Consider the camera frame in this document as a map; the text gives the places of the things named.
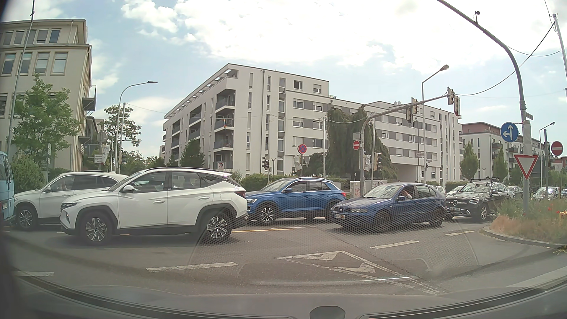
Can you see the grey asphalt road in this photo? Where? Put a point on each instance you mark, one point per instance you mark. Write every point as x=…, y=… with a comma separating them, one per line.
x=283, y=248

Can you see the white SUV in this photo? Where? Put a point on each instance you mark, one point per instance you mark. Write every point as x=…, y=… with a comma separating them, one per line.
x=155, y=204

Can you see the give way sign post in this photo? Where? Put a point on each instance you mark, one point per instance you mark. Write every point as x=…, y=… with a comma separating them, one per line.
x=526, y=164

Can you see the beige multi-storey building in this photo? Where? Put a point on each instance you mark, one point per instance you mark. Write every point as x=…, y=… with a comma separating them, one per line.
x=44, y=57

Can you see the road markings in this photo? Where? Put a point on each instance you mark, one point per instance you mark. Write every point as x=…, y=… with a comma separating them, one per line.
x=192, y=266

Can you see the conical green tree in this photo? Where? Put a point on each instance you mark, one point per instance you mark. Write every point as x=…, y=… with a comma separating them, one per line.
x=500, y=165
x=469, y=163

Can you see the blue SUV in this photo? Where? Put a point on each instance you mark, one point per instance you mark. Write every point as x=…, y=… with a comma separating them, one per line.
x=294, y=199

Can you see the car's own bonnet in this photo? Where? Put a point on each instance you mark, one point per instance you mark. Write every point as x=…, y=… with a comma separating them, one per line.
x=283, y=305

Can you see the grassy traffic island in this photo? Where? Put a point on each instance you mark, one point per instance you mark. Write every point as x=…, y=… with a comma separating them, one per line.
x=531, y=221

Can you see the no stopping sign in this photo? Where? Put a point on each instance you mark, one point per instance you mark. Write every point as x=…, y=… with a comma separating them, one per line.
x=302, y=149

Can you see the traffic light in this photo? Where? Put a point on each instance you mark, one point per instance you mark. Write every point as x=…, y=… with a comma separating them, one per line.
x=265, y=163

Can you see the street lamp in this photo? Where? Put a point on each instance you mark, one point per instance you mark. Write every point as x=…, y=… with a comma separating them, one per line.
x=122, y=115
x=425, y=110
x=541, y=146

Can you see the light blue van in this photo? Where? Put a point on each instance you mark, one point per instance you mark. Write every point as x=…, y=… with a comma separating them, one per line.
x=5, y=190

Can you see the black SUV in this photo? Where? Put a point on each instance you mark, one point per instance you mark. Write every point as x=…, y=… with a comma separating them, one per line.
x=478, y=199

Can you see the no entry sign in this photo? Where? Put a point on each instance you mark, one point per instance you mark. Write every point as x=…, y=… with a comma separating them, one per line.
x=557, y=148
x=356, y=145

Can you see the large dark green tree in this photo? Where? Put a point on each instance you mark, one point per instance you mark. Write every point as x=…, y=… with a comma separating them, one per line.
x=343, y=141

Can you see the queue of cars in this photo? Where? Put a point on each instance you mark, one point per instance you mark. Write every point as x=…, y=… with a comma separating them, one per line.
x=545, y=192

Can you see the white car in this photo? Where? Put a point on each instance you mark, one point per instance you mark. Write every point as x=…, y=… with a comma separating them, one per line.
x=48, y=199

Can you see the road sign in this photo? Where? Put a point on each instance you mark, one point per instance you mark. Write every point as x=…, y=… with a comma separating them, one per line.
x=101, y=146

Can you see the dark blue hatchback car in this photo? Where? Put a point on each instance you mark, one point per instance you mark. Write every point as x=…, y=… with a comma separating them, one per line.
x=392, y=206

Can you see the white and brown building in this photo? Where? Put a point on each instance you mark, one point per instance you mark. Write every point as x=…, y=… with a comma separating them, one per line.
x=483, y=141

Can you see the street cabinet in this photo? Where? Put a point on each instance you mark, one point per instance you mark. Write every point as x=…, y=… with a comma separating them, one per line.
x=355, y=189

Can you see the white apartment building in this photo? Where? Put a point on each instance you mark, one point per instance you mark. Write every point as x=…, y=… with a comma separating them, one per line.
x=252, y=124

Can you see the pole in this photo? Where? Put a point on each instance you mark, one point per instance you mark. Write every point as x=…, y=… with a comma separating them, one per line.
x=17, y=75

